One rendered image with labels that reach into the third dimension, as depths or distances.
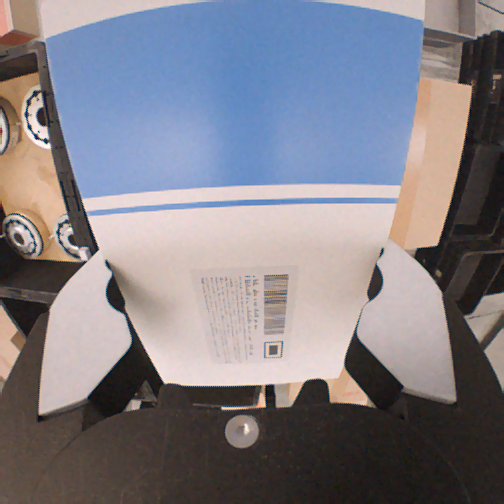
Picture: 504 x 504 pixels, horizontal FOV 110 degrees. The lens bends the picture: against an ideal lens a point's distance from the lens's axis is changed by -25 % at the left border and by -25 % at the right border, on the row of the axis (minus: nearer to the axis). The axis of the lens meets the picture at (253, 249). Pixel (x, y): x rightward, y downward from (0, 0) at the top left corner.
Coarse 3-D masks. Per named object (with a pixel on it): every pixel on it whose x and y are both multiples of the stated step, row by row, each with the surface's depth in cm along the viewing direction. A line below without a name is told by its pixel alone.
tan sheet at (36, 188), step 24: (0, 96) 27; (24, 96) 28; (24, 144) 32; (0, 168) 33; (24, 168) 34; (48, 168) 34; (0, 192) 36; (24, 192) 36; (48, 192) 37; (48, 216) 39
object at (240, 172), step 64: (64, 0) 4; (128, 0) 5; (192, 0) 5; (256, 0) 5; (320, 0) 5; (384, 0) 5; (64, 64) 5; (128, 64) 6; (192, 64) 6; (256, 64) 6; (320, 64) 6; (384, 64) 6; (64, 128) 6; (128, 128) 7; (192, 128) 7; (256, 128) 7; (320, 128) 7; (384, 128) 7; (128, 192) 8; (192, 192) 8; (256, 192) 8; (320, 192) 8; (384, 192) 8; (128, 256) 9; (192, 256) 9; (256, 256) 9; (320, 256) 9; (192, 320) 11; (256, 320) 11; (320, 320) 11; (192, 384) 15; (256, 384) 15
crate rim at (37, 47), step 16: (16, 48) 17; (32, 48) 18; (48, 80) 20; (48, 96) 21; (48, 112) 22; (48, 128) 23; (64, 176) 26; (64, 192) 28; (80, 240) 31; (0, 288) 36; (16, 288) 36; (32, 288) 37
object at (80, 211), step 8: (48, 64) 19; (56, 112) 22; (56, 120) 23; (56, 128) 23; (64, 144) 24; (64, 152) 25; (64, 160) 25; (64, 168) 26; (72, 176) 26; (72, 184) 27; (72, 192) 27; (72, 200) 28; (80, 200) 28; (80, 208) 29; (80, 216) 29; (80, 224) 30; (88, 224) 30; (88, 232) 31; (88, 240) 31; (96, 248) 33
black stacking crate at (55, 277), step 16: (0, 64) 18; (16, 64) 20; (32, 64) 22; (0, 80) 25; (0, 208) 37; (0, 224) 38; (0, 240) 38; (0, 256) 38; (16, 256) 42; (0, 272) 38; (16, 272) 40; (32, 272) 41; (48, 272) 41; (64, 272) 42; (48, 288) 37
